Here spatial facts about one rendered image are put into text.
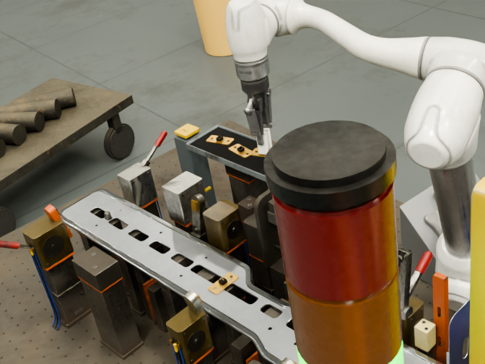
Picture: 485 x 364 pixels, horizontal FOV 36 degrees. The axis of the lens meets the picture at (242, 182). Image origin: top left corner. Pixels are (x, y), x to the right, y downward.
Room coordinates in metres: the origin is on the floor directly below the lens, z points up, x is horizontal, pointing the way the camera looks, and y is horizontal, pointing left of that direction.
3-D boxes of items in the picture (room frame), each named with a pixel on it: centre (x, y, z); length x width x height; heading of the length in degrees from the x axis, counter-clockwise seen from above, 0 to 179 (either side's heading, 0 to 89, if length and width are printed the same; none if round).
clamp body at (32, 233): (1.88, 0.62, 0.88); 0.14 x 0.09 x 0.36; 129
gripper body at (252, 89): (1.83, -0.08, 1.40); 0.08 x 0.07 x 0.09; 148
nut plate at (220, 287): (1.54, 0.10, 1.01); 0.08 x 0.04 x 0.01; 129
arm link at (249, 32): (1.84, -0.09, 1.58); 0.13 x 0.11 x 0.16; 145
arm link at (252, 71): (1.83, -0.08, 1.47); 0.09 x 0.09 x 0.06
